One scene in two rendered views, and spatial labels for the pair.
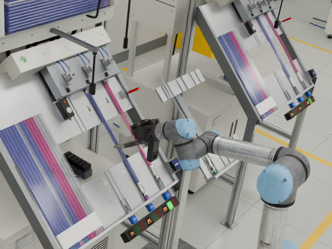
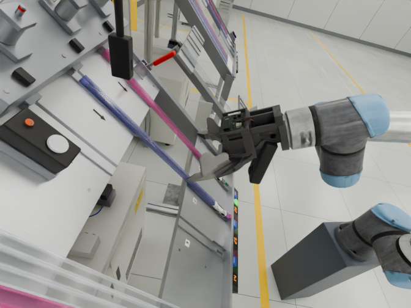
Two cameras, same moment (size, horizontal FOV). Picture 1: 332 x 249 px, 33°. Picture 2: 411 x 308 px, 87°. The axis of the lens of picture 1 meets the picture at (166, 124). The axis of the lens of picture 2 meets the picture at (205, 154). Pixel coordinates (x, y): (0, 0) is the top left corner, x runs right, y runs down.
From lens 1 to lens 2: 1.89 m
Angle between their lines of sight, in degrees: 33
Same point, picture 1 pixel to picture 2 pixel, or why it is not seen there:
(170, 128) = (342, 125)
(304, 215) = not seen: hidden behind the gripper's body
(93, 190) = (181, 278)
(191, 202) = (172, 151)
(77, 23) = not seen: outside the picture
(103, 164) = (121, 170)
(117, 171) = (189, 206)
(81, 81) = (57, 46)
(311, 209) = not seen: hidden behind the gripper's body
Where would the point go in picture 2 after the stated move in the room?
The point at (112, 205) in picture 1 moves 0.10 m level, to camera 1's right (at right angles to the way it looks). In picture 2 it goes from (209, 269) to (243, 252)
